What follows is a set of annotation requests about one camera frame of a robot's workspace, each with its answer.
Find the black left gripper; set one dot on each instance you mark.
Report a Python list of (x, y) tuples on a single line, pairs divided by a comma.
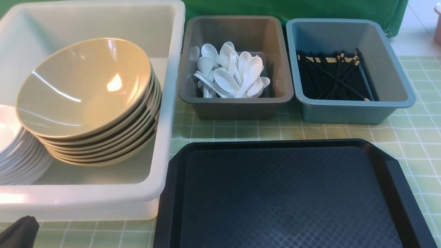
[(21, 234)]

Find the tan noodle bowl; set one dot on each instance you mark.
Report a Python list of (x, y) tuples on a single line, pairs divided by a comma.
[(83, 88)]

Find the stack of white dishes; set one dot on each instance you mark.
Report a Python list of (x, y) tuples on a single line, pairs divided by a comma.
[(23, 158)]

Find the large white plastic tub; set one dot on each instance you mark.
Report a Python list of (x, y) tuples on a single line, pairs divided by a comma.
[(129, 190)]

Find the stack of tan bowls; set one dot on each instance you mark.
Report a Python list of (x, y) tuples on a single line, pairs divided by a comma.
[(118, 141)]

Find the pile of white spoons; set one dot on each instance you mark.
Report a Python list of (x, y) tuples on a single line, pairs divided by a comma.
[(222, 73)]

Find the grey plastic spoon bin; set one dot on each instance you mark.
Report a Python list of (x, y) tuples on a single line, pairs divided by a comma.
[(263, 38)]

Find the black serving tray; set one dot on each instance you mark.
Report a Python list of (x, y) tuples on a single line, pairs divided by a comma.
[(336, 193)]

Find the pile of black chopsticks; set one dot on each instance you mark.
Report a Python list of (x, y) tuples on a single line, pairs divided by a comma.
[(340, 76)]

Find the blue plastic chopstick bin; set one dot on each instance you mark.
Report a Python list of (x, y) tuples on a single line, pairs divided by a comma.
[(330, 35)]

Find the green checkered tablecloth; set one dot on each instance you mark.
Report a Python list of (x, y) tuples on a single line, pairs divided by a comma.
[(411, 135)]

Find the green cloth backdrop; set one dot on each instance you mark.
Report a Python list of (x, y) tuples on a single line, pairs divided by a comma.
[(386, 13)]

